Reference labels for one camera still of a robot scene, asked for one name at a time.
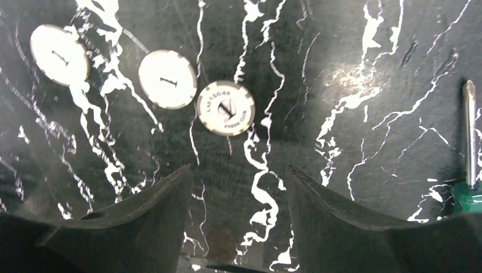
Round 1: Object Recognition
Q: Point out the green handle screwdriver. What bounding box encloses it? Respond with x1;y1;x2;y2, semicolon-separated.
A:
451;80;481;214

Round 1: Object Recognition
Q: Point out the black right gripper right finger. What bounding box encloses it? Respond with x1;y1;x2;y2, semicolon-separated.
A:
285;165;481;272

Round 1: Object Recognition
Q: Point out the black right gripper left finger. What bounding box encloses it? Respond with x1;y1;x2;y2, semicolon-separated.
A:
1;165;193;272

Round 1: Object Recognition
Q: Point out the white one poker chip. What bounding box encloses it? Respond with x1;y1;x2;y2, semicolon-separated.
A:
30;24;90;86
197;80;255;137
138;49;197;110

